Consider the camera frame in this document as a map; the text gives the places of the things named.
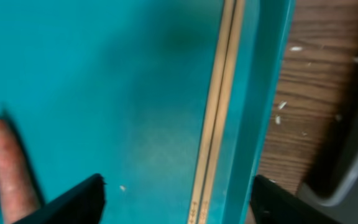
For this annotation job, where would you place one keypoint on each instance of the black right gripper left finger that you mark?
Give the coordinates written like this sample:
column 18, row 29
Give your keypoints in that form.
column 83, row 204

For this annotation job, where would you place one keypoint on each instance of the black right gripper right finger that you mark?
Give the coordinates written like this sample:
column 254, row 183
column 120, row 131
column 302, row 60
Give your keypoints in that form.
column 271, row 204

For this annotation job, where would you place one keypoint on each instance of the orange carrot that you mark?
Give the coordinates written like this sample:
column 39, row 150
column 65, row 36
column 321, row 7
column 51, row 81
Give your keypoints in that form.
column 18, row 196

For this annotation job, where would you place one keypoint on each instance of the teal plastic tray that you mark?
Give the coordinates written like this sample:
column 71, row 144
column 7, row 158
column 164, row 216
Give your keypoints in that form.
column 117, row 88

